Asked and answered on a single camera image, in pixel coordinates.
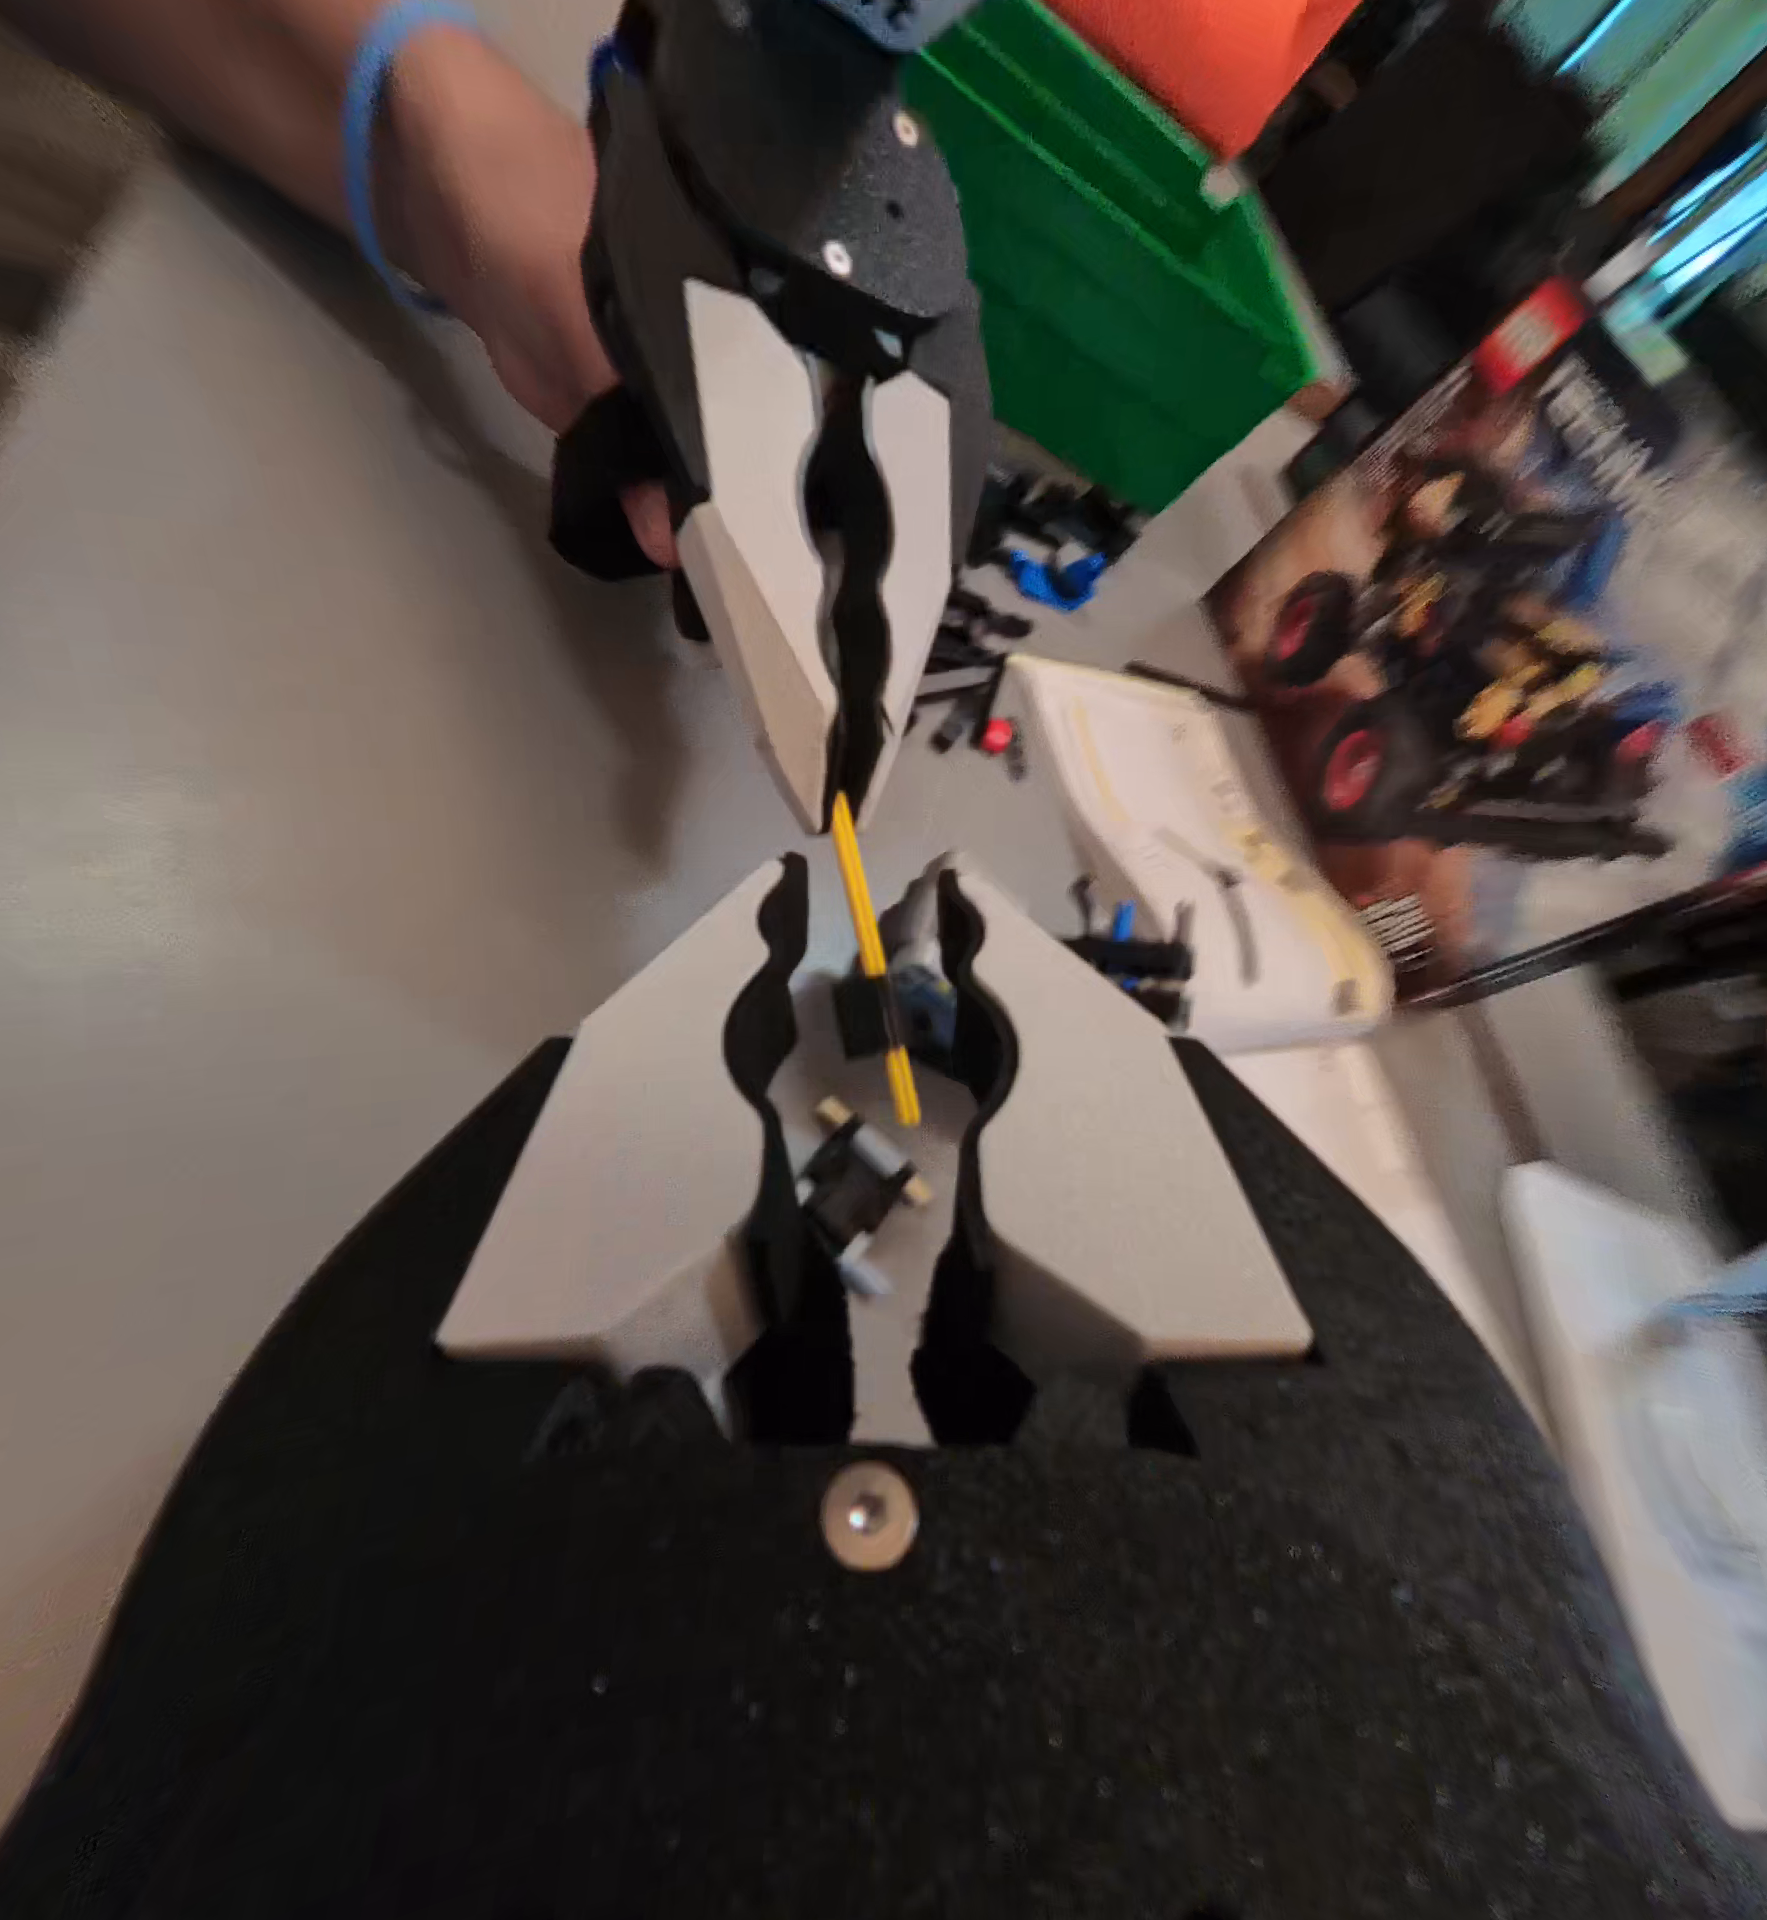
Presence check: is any black lego connector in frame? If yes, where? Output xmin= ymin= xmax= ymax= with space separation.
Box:
xmin=830 ymin=967 xmax=914 ymax=1058

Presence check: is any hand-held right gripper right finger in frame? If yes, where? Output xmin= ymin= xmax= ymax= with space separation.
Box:
xmin=905 ymin=851 xmax=1311 ymax=1450

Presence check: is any small black lego subassembly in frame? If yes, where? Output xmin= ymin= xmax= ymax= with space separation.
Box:
xmin=793 ymin=1095 xmax=933 ymax=1298

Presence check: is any green plastic bin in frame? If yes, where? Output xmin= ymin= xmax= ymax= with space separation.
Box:
xmin=897 ymin=0 xmax=1319 ymax=520

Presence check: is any person's left hand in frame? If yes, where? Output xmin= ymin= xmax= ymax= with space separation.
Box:
xmin=426 ymin=22 xmax=682 ymax=573

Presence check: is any lego instruction booklet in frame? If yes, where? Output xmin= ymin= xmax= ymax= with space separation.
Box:
xmin=1003 ymin=651 xmax=1767 ymax=1835

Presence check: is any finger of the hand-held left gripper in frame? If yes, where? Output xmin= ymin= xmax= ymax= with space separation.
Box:
xmin=840 ymin=375 xmax=960 ymax=805
xmin=674 ymin=276 xmax=861 ymax=839

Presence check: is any pile of lego beams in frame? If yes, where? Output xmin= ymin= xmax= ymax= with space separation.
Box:
xmin=919 ymin=464 xmax=1145 ymax=751

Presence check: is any partly built lego model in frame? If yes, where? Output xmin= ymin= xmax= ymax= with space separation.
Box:
xmin=883 ymin=873 xmax=1198 ymax=1052

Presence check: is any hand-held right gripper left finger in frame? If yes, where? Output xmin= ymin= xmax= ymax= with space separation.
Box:
xmin=433 ymin=851 xmax=854 ymax=1450

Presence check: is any blue wristband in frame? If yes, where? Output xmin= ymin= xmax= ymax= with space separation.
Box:
xmin=340 ymin=0 xmax=483 ymax=319

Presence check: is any lego set box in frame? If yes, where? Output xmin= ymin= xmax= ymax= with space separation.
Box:
xmin=1197 ymin=276 xmax=1767 ymax=1008

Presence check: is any yellow lego axle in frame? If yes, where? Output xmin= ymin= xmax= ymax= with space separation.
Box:
xmin=830 ymin=791 xmax=921 ymax=1127

